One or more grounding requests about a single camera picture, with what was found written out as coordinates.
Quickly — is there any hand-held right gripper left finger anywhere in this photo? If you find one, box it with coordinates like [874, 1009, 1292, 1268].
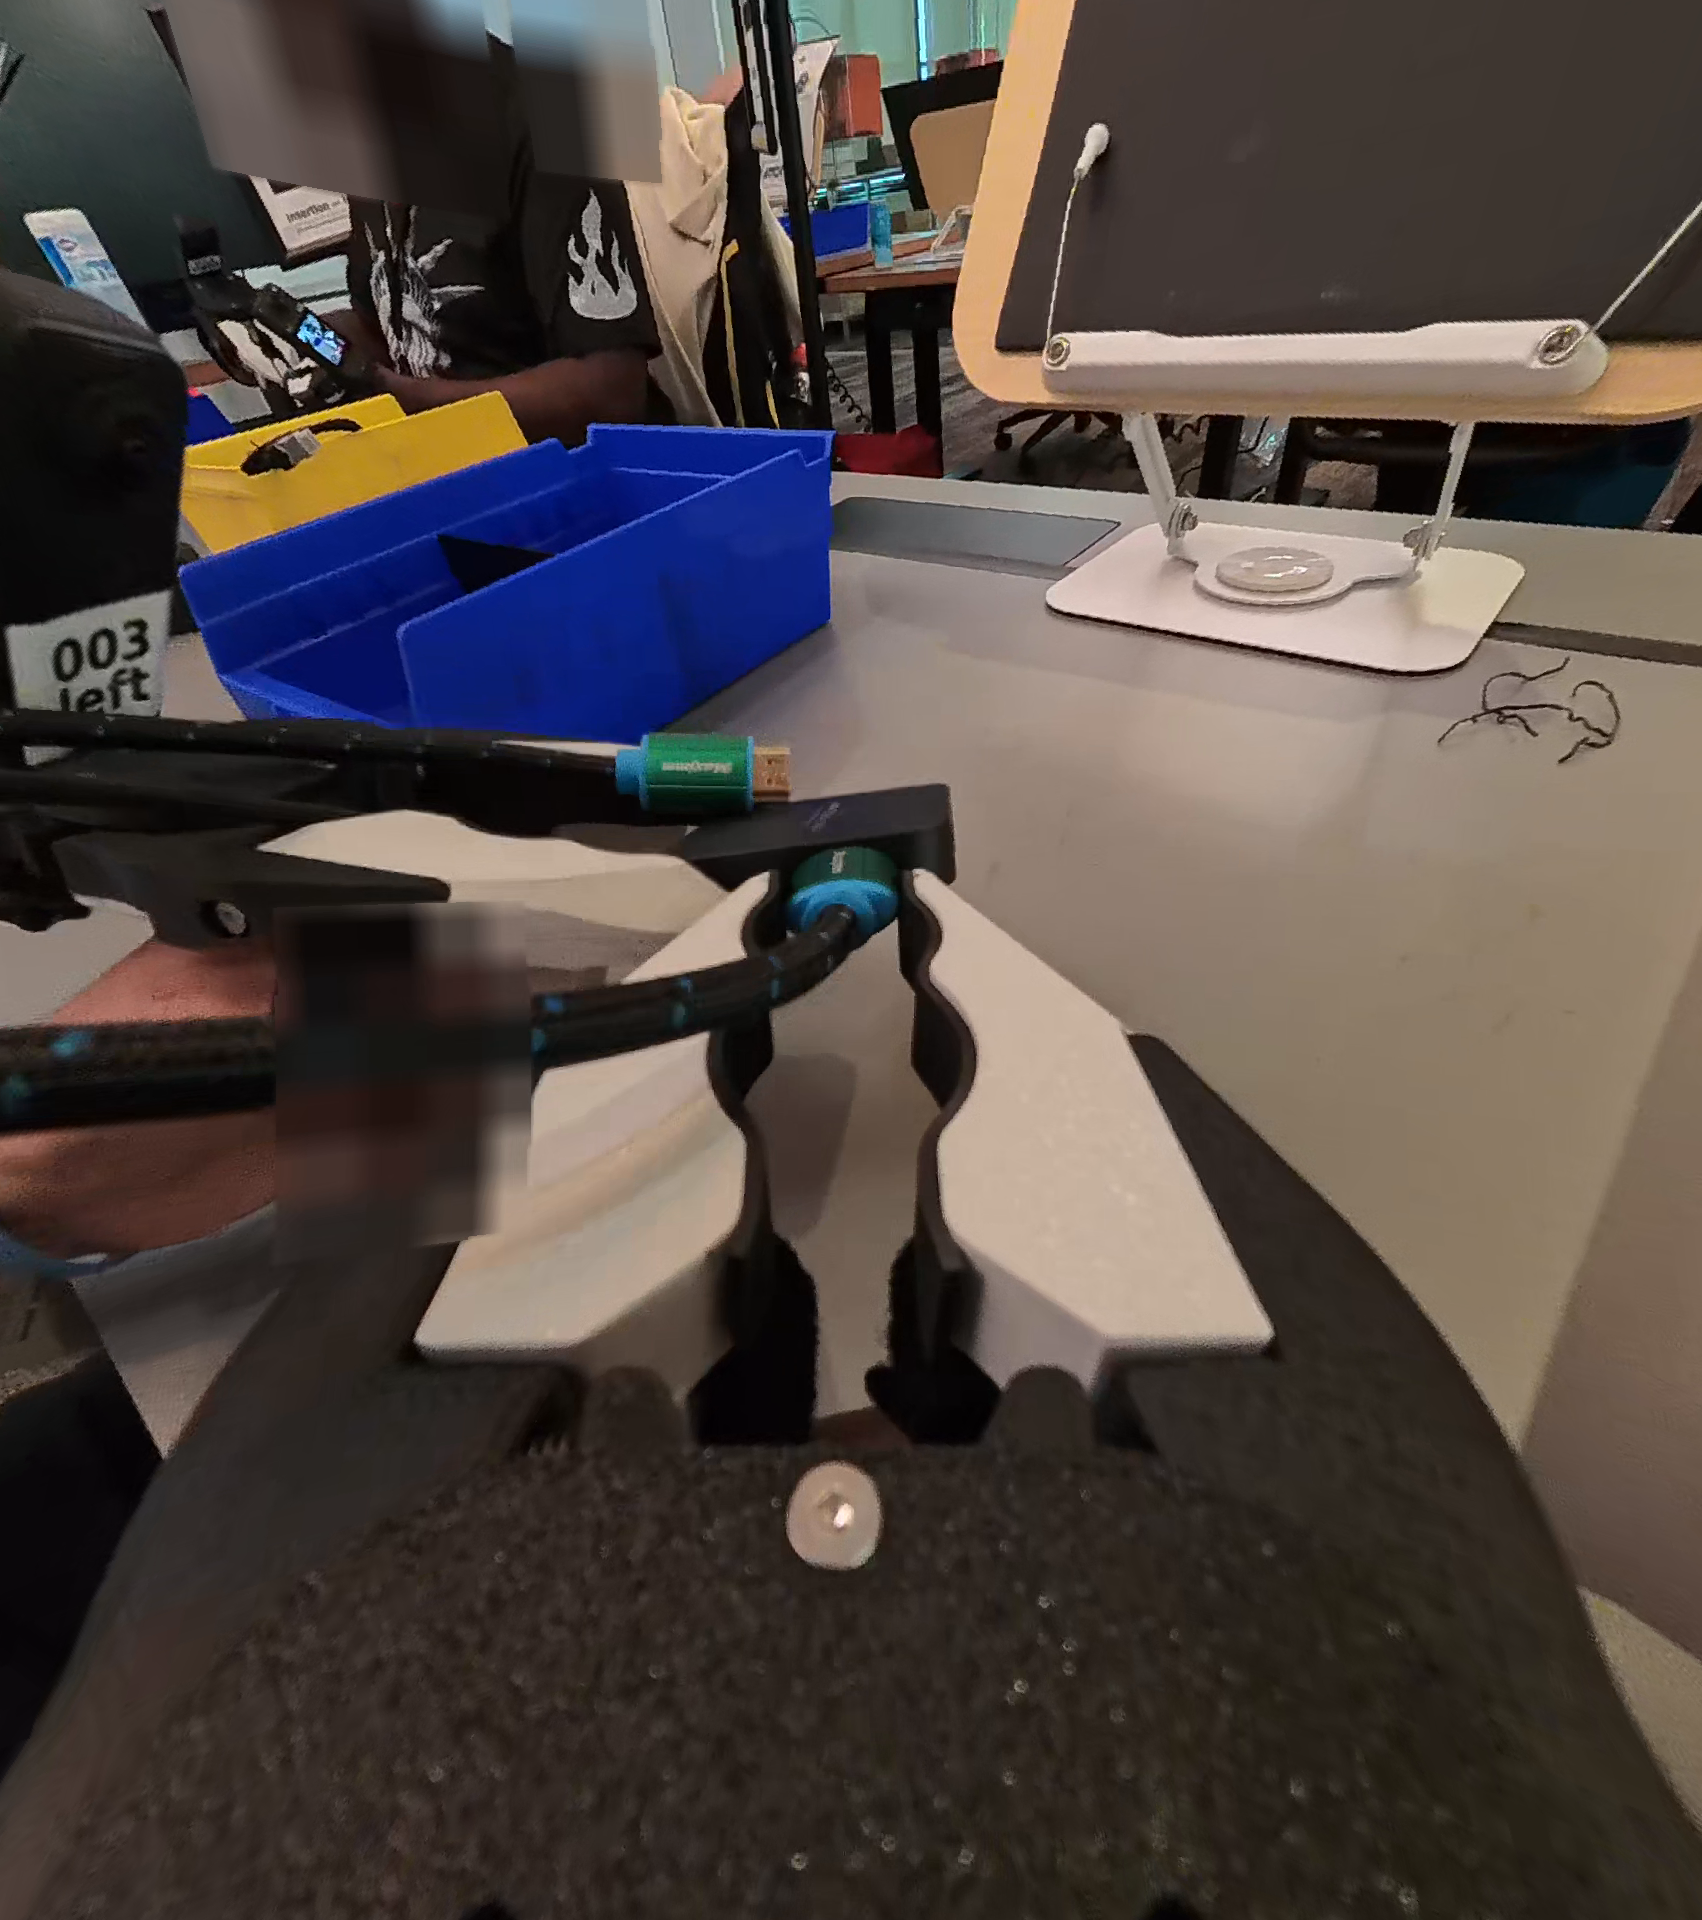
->
[414, 870, 823, 1449]

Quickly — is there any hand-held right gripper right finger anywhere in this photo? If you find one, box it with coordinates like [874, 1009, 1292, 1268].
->
[868, 870, 1274, 1444]

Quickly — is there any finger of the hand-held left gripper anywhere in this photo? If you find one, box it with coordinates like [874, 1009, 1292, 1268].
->
[256, 810, 732, 962]

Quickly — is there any large blue plastic bin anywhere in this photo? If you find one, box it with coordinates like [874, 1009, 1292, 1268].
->
[178, 422, 837, 750]

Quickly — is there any black square hub thin cable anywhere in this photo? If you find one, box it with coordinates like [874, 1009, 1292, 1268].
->
[675, 780, 961, 891]

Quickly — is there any thick braided HDMI cable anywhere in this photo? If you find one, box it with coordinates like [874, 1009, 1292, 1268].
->
[0, 845, 903, 1146]

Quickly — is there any grey desk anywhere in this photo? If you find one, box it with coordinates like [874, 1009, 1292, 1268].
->
[0, 473, 1702, 1772]

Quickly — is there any person's left hand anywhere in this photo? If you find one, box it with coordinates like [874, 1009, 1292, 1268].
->
[0, 943, 282, 1256]

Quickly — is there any white labelled container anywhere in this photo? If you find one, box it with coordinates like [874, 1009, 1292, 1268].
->
[25, 208, 151, 330]

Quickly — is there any black bin divider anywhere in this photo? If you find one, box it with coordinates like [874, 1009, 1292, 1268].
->
[436, 529, 557, 596]

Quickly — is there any small yellow plastic bin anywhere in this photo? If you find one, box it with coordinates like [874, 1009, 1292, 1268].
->
[178, 387, 535, 558]

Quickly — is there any wooden table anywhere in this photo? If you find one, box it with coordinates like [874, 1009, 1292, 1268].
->
[809, 231, 968, 302]

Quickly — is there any beige hoodie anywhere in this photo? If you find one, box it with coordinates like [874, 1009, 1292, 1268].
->
[626, 84, 813, 430]

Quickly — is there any black stand pole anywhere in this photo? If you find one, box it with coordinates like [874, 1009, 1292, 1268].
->
[729, 0, 840, 430]

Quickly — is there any large black wall display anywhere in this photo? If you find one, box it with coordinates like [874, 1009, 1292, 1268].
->
[0, 0, 274, 292]

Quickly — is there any black tangled string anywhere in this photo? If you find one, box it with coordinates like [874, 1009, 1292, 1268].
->
[1439, 655, 1625, 763]

